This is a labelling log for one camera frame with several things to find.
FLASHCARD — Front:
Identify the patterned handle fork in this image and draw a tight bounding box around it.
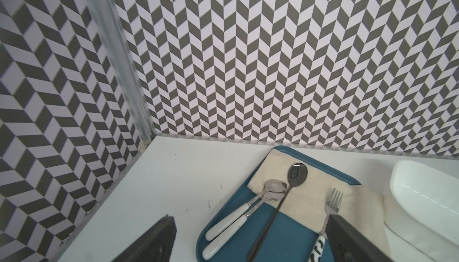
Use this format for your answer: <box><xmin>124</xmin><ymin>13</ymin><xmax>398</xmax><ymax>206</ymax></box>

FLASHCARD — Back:
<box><xmin>307</xmin><ymin>188</ymin><xmax>344</xmax><ymax>262</ymax></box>

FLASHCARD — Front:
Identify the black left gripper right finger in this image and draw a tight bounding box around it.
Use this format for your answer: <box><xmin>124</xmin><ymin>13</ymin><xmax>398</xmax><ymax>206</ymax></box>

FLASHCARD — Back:
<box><xmin>326</xmin><ymin>215</ymin><xmax>392</xmax><ymax>262</ymax></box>

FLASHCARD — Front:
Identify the teal serving tray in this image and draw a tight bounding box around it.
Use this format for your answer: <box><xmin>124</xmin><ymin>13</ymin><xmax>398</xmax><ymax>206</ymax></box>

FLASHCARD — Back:
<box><xmin>196</xmin><ymin>146</ymin><xmax>360</xmax><ymax>262</ymax></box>

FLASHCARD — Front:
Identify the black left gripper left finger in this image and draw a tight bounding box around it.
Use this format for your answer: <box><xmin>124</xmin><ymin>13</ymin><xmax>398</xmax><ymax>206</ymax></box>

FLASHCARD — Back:
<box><xmin>113</xmin><ymin>215</ymin><xmax>177</xmax><ymax>262</ymax></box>

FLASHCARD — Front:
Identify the white handled spoon lower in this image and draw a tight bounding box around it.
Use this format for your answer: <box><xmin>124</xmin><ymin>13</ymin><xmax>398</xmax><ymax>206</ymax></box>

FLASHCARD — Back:
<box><xmin>202</xmin><ymin>191</ymin><xmax>286</xmax><ymax>260</ymax></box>

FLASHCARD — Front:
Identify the black metal spoon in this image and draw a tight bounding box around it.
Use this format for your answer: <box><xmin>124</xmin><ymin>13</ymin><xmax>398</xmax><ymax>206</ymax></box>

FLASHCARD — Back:
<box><xmin>246</xmin><ymin>162</ymin><xmax>308</xmax><ymax>262</ymax></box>

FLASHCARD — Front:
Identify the white handled spoon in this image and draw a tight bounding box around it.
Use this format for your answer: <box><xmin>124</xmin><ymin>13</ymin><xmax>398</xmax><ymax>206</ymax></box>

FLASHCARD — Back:
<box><xmin>205</xmin><ymin>179</ymin><xmax>287</xmax><ymax>241</ymax></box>
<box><xmin>202</xmin><ymin>191</ymin><xmax>286</xmax><ymax>260</ymax></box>

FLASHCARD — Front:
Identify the white storage box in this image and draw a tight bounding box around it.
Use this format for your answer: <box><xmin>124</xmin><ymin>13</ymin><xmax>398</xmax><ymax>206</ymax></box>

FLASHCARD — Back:
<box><xmin>383</xmin><ymin>160</ymin><xmax>459</xmax><ymax>262</ymax></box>

